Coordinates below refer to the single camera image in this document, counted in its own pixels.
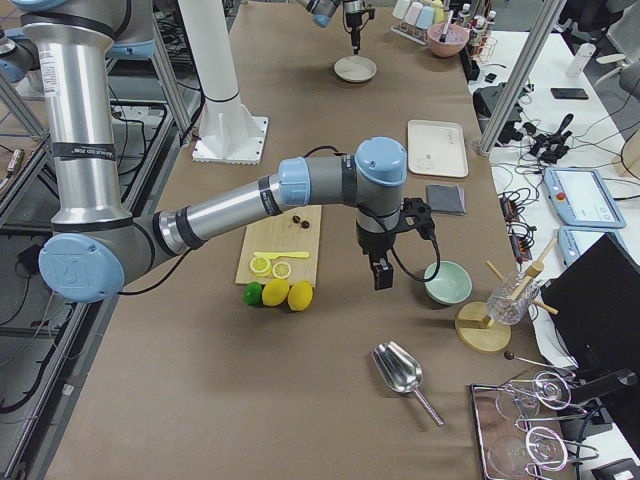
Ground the black smartphone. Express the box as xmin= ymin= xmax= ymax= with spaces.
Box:
xmin=550 ymin=88 xmax=589 ymax=100

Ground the wooden cup stand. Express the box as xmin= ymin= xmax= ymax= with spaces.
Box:
xmin=455 ymin=237 xmax=558 ymax=353

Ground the glass rack tray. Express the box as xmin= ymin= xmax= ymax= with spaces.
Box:
xmin=469 ymin=370 xmax=599 ymax=479

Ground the aluminium frame post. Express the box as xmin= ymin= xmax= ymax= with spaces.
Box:
xmin=478 ymin=0 xmax=566 ymax=157

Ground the pink bowl with ice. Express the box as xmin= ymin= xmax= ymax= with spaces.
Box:
xmin=427 ymin=16 xmax=469 ymax=58

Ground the pastel cup rack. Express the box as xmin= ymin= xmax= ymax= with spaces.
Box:
xmin=391 ymin=0 xmax=446 ymax=45

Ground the beige round plate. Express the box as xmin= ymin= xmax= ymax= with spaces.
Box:
xmin=333 ymin=55 xmax=377 ymax=83

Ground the cream rabbit tray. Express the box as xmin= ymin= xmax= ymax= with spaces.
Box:
xmin=407 ymin=120 xmax=469 ymax=178

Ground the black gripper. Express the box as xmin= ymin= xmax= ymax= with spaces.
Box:
xmin=342 ymin=0 xmax=374 ymax=54
xmin=356 ymin=219 xmax=397 ymax=291

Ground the mint green bowl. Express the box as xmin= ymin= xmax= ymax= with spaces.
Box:
xmin=425 ymin=261 xmax=473 ymax=305

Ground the green lime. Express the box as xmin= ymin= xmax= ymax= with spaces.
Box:
xmin=243 ymin=282 xmax=263 ymax=306

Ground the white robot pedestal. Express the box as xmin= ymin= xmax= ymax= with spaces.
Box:
xmin=178 ymin=0 xmax=268 ymax=165

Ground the clear glass cup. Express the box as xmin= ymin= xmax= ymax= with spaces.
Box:
xmin=486 ymin=271 xmax=540 ymax=325

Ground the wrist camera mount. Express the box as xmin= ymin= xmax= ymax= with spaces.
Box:
xmin=394 ymin=197 xmax=436 ymax=241

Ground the yellow plastic knife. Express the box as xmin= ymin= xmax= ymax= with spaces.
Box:
xmin=253 ymin=251 xmax=310 ymax=260

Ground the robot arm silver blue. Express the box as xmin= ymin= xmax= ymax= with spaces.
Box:
xmin=298 ymin=0 xmax=375 ymax=55
xmin=20 ymin=1 xmax=409 ymax=303

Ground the bamboo cutting board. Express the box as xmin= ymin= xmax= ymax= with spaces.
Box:
xmin=235 ymin=206 xmax=322 ymax=286

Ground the metal scoop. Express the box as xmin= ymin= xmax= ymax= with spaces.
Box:
xmin=372 ymin=340 xmax=445 ymax=427

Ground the grey folded cloth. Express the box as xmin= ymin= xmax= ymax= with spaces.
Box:
xmin=426 ymin=184 xmax=466 ymax=215

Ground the blue teach pendant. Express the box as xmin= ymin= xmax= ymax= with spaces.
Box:
xmin=557 ymin=226 xmax=625 ymax=267
xmin=543 ymin=167 xmax=626 ymax=229

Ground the black monitor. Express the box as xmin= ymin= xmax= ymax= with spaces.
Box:
xmin=542 ymin=233 xmax=639 ymax=373

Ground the yellow lemon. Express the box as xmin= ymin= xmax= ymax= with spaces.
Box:
xmin=287 ymin=281 xmax=314 ymax=311
xmin=262 ymin=278 xmax=290 ymax=307

